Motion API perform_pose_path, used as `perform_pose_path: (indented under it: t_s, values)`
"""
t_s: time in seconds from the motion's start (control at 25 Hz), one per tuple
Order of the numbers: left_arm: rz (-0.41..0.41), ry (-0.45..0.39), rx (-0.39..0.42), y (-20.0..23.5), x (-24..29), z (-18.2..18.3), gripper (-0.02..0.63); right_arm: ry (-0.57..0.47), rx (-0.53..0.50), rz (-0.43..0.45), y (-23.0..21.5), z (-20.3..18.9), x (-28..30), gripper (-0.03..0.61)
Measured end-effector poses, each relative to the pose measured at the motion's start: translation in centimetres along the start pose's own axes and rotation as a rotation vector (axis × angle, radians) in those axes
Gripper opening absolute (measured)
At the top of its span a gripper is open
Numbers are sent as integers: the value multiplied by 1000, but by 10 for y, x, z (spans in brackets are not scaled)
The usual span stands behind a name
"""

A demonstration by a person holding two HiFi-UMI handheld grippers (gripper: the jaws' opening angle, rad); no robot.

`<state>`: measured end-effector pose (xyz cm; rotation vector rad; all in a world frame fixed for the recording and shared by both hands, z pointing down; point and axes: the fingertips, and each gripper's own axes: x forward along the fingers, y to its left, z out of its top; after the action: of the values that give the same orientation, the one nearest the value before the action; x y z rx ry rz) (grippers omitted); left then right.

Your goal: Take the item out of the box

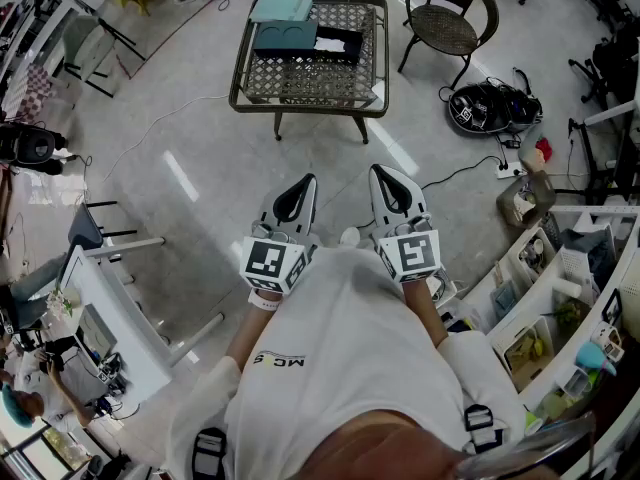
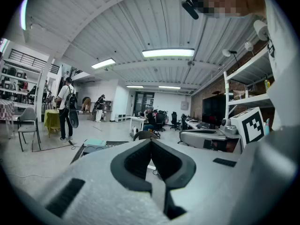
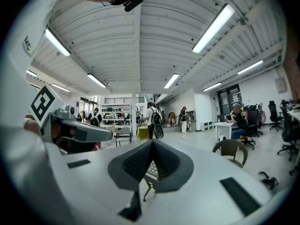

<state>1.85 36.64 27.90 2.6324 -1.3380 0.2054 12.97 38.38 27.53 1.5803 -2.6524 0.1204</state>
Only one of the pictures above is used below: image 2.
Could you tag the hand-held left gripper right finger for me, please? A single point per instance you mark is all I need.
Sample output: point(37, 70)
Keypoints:
point(206, 191)

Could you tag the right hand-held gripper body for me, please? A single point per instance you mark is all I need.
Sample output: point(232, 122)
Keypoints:
point(250, 125)

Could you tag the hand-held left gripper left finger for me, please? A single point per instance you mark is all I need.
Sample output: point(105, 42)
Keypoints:
point(105, 196)

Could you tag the teal cloth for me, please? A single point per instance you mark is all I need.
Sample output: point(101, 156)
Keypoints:
point(96, 142)

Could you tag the black screen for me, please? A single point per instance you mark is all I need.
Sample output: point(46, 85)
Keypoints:
point(213, 109)

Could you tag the yellow bottle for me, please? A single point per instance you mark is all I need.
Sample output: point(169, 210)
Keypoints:
point(267, 84)

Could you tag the grey curved plastic object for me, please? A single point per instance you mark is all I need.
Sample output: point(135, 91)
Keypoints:
point(199, 137)

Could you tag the white shelf rack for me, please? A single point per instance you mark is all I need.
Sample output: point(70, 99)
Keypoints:
point(21, 78)
point(248, 69)

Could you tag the person's white shirt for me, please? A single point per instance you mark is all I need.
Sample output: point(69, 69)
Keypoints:
point(283, 78)

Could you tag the dark wicker chair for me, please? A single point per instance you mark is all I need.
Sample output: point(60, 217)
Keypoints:
point(146, 133)

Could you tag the black office chair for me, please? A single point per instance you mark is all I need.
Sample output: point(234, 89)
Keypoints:
point(160, 121)
point(174, 119)

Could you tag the white lamp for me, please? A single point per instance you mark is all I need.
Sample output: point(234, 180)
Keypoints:
point(249, 46)
point(226, 53)

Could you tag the white desk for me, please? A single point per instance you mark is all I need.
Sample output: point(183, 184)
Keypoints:
point(137, 119)

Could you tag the long ceiling light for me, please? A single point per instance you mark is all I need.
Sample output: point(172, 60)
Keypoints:
point(134, 86)
point(23, 13)
point(167, 53)
point(169, 87)
point(103, 63)

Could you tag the yellow round table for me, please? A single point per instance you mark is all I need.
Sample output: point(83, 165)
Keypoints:
point(52, 118)

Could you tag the white paper towel roll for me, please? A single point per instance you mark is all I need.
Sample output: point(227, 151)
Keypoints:
point(260, 29)

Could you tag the black backpack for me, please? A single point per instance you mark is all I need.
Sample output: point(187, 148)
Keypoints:
point(71, 101)

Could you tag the grey chair black legs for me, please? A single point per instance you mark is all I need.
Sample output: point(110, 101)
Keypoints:
point(28, 116)

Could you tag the checkered tablecloth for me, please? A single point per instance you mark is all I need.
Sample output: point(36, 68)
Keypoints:
point(5, 109)

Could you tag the black head camera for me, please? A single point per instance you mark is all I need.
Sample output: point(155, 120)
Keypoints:
point(190, 9)

